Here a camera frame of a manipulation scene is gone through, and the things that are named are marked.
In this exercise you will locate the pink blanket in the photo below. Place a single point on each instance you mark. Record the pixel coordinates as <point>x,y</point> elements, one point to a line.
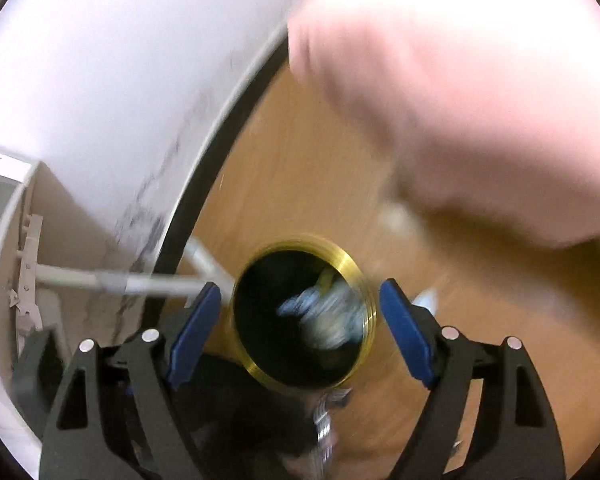
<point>455,100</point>

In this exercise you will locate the shiny silver object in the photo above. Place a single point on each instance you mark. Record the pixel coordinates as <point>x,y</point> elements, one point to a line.
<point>325,422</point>

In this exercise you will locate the white paper scrap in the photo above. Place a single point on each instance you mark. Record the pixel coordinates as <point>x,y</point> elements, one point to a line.
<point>427,301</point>

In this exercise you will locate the black trash bin gold rim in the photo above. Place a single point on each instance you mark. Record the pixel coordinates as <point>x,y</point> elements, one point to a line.
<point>260,340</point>

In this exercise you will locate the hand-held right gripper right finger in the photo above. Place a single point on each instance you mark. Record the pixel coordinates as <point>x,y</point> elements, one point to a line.
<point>405,335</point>

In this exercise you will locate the beige hinge bracket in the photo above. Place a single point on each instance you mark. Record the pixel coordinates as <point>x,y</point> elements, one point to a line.
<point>26,270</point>

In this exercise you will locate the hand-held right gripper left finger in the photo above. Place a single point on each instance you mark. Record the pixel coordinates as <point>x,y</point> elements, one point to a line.
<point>196,335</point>

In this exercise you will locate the white blue wrapper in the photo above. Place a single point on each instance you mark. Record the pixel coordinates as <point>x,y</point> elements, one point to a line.
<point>325,317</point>

